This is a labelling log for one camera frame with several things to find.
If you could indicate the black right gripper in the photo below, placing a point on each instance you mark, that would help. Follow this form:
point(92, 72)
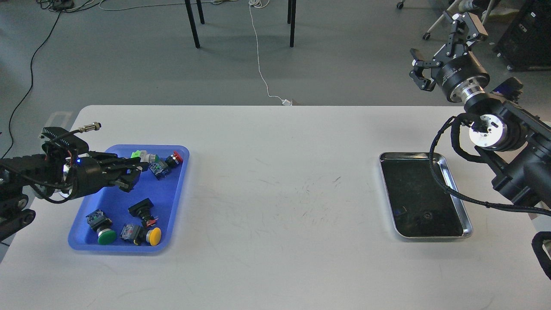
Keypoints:
point(460, 75)

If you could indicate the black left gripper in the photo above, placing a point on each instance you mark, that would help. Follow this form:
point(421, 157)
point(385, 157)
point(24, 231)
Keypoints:
point(90, 174)

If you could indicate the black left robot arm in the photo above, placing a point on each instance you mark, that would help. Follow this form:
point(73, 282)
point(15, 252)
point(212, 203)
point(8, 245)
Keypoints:
point(46, 174)

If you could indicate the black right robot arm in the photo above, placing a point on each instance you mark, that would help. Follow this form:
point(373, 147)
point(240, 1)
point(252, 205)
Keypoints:
point(493, 129)

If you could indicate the blue plastic tray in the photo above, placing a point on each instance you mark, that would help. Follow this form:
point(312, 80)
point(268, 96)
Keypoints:
point(165, 195)

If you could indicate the silver metal tray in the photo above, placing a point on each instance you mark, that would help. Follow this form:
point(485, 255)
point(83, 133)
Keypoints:
point(412, 184)

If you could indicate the office chair base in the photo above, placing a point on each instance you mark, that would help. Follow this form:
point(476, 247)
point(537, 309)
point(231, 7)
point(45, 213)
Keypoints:
point(461, 6)

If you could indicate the green mushroom push button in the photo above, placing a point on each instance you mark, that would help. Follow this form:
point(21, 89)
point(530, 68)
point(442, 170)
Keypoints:
point(100, 223)

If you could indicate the yellow mushroom push button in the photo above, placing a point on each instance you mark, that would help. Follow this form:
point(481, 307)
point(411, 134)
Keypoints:
point(137, 234)

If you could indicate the black equipment case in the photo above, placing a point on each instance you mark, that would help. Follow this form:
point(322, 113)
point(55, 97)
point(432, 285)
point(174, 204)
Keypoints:
point(526, 43)

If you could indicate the black table leg right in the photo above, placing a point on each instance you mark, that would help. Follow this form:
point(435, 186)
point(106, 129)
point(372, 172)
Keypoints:
point(291, 20)

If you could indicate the black table leg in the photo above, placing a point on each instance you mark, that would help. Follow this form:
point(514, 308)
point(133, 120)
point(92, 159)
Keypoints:
point(191, 19)
point(291, 20)

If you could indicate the black table leg left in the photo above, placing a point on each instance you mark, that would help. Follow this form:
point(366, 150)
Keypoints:
point(191, 19)

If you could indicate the green white push button switch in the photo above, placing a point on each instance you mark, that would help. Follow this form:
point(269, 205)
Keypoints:
point(144, 156)

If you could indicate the red push button switch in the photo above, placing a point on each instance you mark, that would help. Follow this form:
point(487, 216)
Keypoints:
point(162, 167)

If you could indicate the black square push button switch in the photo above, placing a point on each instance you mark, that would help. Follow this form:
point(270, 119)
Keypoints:
point(142, 210)

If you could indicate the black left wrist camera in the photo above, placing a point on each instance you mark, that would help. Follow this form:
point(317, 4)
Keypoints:
point(65, 145)

